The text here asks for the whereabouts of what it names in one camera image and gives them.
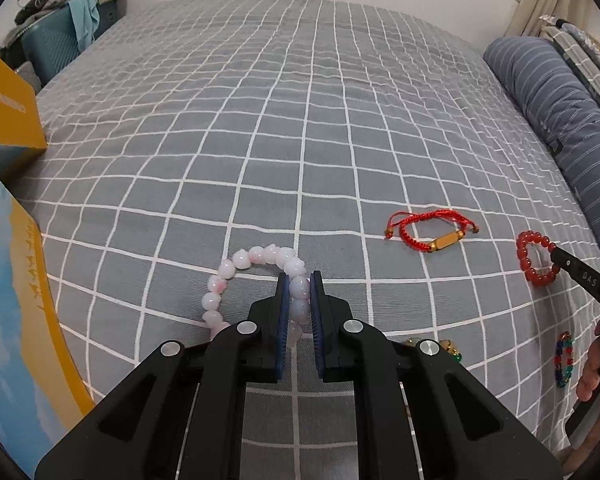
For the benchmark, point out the patterned folded blanket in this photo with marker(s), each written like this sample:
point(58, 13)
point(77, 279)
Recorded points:
point(587, 57)

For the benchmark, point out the person's right hand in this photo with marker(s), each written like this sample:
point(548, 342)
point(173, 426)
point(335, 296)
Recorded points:
point(589, 382)

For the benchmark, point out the white cardboard box yellow-blue outside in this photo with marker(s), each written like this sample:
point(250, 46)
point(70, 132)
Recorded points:
point(10, 285)

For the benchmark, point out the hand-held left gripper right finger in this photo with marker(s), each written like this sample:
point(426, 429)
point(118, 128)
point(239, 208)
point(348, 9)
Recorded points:
point(318, 327)

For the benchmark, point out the grey checked bedsheet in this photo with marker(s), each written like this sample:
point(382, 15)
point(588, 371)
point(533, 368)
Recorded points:
point(305, 110)

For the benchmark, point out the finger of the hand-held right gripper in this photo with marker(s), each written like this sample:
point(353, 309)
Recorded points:
point(587, 280)

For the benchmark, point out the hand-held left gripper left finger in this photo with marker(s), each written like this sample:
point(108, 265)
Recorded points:
point(280, 327)

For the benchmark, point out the teal suitcase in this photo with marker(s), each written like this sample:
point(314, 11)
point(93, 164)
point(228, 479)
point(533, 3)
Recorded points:
point(50, 45)

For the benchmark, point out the blue striped pillow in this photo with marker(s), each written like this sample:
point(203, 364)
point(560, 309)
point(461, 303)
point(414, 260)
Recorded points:
point(555, 100)

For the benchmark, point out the teal cloth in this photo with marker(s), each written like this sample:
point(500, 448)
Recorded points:
point(84, 15)

